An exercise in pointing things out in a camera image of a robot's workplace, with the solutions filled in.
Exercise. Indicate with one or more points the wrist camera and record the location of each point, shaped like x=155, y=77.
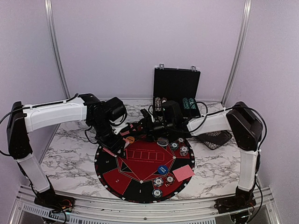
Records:
x=115, y=109
x=172, y=114

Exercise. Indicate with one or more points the white chips row in case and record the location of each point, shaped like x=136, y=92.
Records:
x=157, y=104

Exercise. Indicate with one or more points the blue blind button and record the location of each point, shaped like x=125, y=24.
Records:
x=163, y=169

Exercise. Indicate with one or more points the green chips row in case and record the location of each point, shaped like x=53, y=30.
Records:
x=189, y=104

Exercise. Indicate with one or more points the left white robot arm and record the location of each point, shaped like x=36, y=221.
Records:
x=23, y=120

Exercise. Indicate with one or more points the red chip stack seat ten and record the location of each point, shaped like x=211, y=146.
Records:
x=170, y=180

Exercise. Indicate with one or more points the blue chip stack seat one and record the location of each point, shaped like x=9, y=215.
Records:
x=157, y=193

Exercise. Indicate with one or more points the green chip stack seat eight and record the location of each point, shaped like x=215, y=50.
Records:
x=174, y=146

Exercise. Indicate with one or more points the red playing card deck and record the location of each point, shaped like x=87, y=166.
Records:
x=109, y=152

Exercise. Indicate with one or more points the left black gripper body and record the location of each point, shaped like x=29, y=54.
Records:
x=107, y=142

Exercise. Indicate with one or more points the orange dealer button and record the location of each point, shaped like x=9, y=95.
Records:
x=130, y=139

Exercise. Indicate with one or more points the dealt red playing cards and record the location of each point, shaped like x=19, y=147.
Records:
x=183, y=173

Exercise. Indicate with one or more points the aluminium front rail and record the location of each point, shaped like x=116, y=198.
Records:
x=98, y=210

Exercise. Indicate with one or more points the white chip stack seat eight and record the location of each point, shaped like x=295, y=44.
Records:
x=184, y=151

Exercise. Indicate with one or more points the left aluminium corner post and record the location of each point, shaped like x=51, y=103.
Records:
x=53, y=36

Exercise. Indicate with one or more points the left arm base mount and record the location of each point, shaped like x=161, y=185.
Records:
x=52, y=200

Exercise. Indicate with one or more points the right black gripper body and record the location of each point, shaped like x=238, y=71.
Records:
x=156, y=130

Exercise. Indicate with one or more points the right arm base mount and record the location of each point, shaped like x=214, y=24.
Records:
x=241, y=200

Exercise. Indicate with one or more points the clear round button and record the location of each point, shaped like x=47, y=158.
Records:
x=162, y=142

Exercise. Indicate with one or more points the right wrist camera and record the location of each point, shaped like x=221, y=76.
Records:
x=172, y=114

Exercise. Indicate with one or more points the black poker chip case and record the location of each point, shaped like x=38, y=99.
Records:
x=176, y=84

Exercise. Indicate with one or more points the right aluminium corner post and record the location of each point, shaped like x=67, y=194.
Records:
x=240, y=44

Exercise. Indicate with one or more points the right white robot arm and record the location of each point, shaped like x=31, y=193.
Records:
x=246, y=124

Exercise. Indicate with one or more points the round red black poker mat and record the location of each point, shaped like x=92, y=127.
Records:
x=131, y=178

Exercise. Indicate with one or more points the black floral square plate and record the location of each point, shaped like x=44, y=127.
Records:
x=214, y=140

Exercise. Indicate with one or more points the white chip stack seat ten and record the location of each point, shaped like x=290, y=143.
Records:
x=158, y=182

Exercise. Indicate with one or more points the aluminium corner post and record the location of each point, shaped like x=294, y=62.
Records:
x=53, y=36
x=240, y=44

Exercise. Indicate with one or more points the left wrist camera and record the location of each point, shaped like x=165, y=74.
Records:
x=115, y=109

